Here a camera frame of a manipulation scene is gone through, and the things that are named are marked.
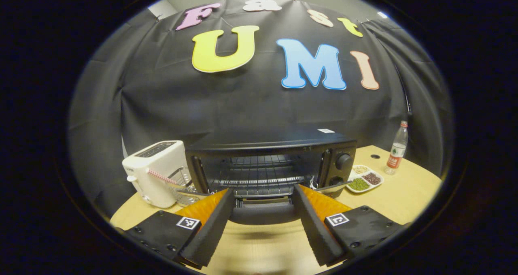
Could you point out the black electric oven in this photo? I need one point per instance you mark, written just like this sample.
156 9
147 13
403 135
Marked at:
263 143

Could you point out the red white striped straw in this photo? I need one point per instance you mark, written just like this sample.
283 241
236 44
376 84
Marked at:
162 177

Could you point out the white divided bean dish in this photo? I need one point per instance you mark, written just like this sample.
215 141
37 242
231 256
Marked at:
364 180

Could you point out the clear plastic water bottle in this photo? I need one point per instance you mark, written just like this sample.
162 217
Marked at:
397 149

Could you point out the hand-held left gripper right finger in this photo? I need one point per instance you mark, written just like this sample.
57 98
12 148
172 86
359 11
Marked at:
313 226

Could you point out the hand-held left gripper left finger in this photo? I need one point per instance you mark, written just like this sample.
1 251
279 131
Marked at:
212 230

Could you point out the small ceiling spotlight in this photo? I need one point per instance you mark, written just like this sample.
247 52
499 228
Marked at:
382 14

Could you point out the white toaster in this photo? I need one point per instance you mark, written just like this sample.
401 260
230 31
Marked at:
153 173

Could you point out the black backdrop cloth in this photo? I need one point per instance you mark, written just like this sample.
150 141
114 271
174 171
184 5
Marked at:
243 105

